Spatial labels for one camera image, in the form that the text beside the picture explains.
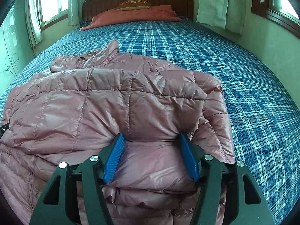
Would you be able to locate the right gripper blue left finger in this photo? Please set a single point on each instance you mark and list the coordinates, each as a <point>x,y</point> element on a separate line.
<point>58,202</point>

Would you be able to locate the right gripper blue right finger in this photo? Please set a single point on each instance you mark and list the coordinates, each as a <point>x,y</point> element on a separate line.
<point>245,202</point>

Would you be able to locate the pink quilted down jacket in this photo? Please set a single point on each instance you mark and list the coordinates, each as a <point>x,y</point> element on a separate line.
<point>78,106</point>

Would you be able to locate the blue plaid bed sheet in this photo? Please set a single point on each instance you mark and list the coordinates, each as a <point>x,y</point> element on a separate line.
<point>264,117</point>

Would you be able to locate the green curtain beside headboard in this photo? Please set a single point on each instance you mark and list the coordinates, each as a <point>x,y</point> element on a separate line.
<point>73,12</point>

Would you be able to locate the green curtain right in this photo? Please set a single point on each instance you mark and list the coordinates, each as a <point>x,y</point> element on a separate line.
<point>228,15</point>

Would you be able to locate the orange red pillow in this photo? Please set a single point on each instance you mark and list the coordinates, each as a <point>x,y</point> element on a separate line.
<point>154,13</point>

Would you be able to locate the dark wooden headboard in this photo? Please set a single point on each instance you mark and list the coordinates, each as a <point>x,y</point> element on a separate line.
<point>92,8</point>

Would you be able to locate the right window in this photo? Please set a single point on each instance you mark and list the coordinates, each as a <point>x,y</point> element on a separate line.
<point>281,12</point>

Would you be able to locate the window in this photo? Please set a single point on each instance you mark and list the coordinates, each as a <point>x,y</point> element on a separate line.
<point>51,12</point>
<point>281,12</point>

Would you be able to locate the small brown embroidered cushion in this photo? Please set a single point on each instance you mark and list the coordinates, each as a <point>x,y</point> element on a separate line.
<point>133,5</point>

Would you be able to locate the left window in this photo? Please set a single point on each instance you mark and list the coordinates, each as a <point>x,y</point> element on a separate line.
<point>51,12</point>

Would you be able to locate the green curtain far left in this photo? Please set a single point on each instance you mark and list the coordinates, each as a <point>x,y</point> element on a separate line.
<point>32,23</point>

